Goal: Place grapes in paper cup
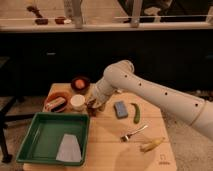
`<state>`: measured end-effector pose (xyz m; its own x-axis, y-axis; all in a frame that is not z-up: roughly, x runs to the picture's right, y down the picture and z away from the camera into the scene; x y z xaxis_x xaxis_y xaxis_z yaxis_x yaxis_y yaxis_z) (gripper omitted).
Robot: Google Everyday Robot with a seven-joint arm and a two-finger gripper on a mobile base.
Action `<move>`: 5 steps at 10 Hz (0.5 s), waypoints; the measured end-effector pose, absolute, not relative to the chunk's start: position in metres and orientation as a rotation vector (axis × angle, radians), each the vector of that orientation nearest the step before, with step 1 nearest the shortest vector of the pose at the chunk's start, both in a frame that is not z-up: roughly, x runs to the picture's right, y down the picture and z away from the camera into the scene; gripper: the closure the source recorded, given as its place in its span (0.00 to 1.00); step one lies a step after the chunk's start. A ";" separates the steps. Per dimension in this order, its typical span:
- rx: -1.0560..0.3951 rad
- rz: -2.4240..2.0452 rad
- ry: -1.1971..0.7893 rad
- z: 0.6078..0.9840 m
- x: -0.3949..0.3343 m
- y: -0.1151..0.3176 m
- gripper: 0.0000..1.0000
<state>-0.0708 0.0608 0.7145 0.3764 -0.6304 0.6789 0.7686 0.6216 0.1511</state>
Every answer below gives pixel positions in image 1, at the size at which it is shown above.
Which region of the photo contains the dark red grape bunch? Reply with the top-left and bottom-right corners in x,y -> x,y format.
87,107 -> 97,117

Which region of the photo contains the orange bowl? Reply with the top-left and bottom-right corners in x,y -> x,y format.
44,91 -> 71,112

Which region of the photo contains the dark brown bowl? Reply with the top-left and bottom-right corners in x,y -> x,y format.
71,76 -> 90,94

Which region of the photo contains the dark red dish left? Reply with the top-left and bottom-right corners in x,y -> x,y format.
35,18 -> 48,25

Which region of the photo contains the silver fork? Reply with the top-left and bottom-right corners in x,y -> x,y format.
120,125 -> 148,142

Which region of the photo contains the dark red dish right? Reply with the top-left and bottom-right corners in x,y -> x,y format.
55,17 -> 66,24

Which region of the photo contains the grey folded cloth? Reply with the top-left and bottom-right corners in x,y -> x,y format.
56,134 -> 82,162

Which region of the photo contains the blue sponge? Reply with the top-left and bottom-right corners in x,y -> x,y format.
114,101 -> 128,119

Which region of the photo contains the brush with wooden handle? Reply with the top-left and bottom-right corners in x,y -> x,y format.
45,97 -> 67,112

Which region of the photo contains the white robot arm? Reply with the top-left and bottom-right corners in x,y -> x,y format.
87,60 -> 213,141

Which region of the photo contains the green plastic tray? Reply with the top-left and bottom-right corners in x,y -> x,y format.
16,112 -> 90,166

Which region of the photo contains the yellow banana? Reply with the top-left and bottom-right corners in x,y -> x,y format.
140,137 -> 165,153

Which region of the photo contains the dark red dish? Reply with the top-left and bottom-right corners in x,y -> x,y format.
35,18 -> 48,25
55,17 -> 66,24

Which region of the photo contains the green chili pepper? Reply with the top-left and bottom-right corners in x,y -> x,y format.
131,103 -> 140,124

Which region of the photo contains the white paper cup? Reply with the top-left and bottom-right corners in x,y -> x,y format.
70,94 -> 85,111

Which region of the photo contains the orange egg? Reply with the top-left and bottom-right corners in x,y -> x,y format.
75,79 -> 85,89

